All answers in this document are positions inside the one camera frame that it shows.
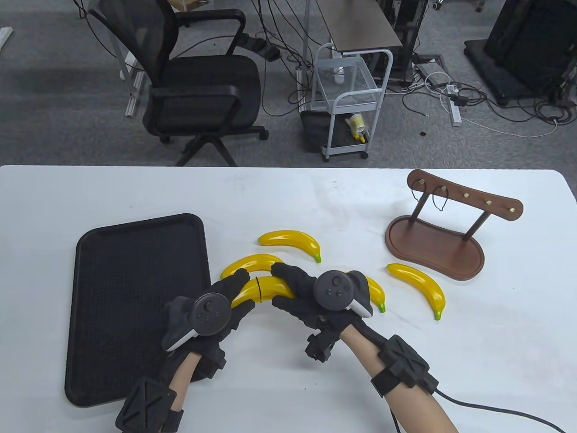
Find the black power adapter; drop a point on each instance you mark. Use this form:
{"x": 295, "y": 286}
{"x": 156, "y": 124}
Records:
{"x": 270, "y": 54}

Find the black equipment base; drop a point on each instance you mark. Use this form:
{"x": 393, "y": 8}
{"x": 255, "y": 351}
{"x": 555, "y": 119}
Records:
{"x": 518, "y": 45}

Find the yellow plastic banana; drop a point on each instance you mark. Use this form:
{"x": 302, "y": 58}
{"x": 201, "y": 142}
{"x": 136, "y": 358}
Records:
{"x": 288, "y": 239}
{"x": 419, "y": 284}
{"x": 275, "y": 288}
{"x": 257, "y": 262}
{"x": 376, "y": 293}

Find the small white bottle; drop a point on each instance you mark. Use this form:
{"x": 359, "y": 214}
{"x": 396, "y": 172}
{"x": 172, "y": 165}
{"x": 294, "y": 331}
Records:
{"x": 339, "y": 76}

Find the person's right forearm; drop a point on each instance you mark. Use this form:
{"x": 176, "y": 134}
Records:
{"x": 356, "y": 343}

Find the black plastic tray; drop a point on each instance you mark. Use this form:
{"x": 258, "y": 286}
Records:
{"x": 112, "y": 270}

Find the person's right hand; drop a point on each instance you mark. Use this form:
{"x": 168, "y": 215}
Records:
{"x": 293, "y": 277}

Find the black elastic band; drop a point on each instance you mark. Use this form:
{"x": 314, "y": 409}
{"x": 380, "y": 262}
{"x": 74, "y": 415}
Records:
{"x": 258, "y": 288}
{"x": 433, "y": 200}
{"x": 412, "y": 191}

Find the brown wooden hook stand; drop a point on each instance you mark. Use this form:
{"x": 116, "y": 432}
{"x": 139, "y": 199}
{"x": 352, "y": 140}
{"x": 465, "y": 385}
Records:
{"x": 432, "y": 252}

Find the silver metal frame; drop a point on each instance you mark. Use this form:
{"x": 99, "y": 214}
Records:
{"x": 132, "y": 106}

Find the metal floor box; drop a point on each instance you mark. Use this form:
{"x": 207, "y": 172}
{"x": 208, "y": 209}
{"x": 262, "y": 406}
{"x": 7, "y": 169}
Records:
{"x": 430, "y": 70}

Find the dark top side table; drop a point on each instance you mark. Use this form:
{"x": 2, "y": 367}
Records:
{"x": 360, "y": 27}

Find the yellow white bottle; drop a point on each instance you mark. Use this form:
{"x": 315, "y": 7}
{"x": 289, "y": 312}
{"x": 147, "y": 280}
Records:
{"x": 358, "y": 124}

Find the black mesh bin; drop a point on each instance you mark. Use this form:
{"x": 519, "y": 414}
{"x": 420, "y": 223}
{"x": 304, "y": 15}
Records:
{"x": 313, "y": 131}

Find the white utility cart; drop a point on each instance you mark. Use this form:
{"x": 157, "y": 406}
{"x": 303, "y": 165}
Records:
{"x": 330, "y": 126}

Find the white board corner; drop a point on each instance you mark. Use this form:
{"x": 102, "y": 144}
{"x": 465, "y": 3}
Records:
{"x": 4, "y": 36}

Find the black metal desk frame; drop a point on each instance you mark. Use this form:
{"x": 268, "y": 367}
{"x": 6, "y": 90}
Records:
{"x": 405, "y": 27}

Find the black office chair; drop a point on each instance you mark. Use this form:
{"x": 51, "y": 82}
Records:
{"x": 212, "y": 81}

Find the cardboard box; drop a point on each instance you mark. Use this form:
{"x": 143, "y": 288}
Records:
{"x": 185, "y": 4}

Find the person's left forearm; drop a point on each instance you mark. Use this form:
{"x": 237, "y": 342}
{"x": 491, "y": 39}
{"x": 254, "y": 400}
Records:
{"x": 182, "y": 374}

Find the grey handheld controller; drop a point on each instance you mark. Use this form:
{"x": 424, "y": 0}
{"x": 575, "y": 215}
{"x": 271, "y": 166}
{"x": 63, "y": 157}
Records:
{"x": 209, "y": 313}
{"x": 336, "y": 291}

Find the person's left hand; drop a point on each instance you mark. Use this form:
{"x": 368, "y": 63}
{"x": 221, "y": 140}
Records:
{"x": 225, "y": 286}

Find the white power strip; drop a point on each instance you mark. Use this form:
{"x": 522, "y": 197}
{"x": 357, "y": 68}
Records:
{"x": 299, "y": 90}
{"x": 455, "y": 112}

